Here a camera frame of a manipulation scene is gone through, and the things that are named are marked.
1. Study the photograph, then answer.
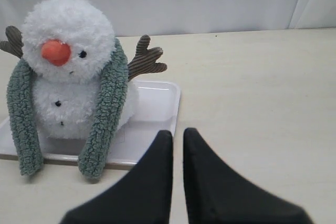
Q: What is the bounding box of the green fleece scarf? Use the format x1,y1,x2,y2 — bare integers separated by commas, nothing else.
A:
6,38,129,179

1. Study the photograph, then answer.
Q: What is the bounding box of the white rectangular plastic tray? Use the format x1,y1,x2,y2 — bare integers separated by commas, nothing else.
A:
0,80,182,171

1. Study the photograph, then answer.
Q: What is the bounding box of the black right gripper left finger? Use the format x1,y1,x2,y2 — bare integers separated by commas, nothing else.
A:
61,130,173,223

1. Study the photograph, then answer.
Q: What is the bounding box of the white plush snowman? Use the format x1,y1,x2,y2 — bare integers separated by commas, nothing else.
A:
8,0,167,140

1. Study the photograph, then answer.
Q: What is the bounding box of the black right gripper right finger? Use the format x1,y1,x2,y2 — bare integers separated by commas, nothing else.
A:
183,127,312,223

